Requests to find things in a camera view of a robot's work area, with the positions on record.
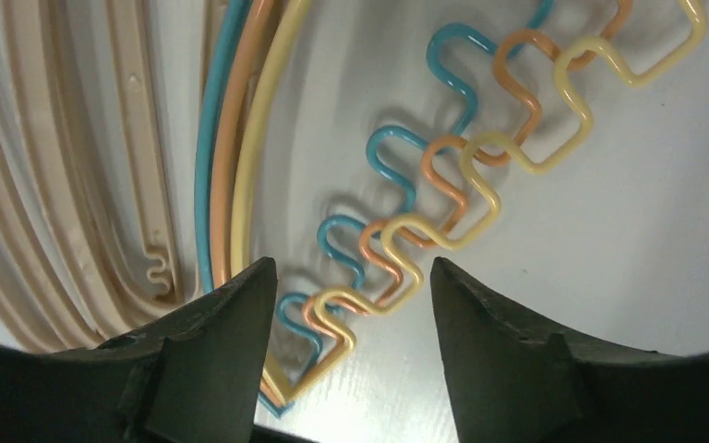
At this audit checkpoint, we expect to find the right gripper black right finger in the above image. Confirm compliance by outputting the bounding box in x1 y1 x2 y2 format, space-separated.
430 257 709 442

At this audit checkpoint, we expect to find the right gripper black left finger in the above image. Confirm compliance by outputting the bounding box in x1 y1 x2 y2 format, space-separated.
0 257 278 442

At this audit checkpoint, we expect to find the beige plastic hanger leftmost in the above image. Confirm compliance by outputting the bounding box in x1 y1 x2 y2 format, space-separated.
0 139 98 353

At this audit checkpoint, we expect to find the beige plastic hanger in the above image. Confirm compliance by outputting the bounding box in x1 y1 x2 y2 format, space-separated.
0 139 98 353
44 1 169 338
1 1 133 345
104 1 185 317

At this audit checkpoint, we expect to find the beige plastic hanger top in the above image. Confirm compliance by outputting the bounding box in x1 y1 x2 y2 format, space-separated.
104 1 185 317

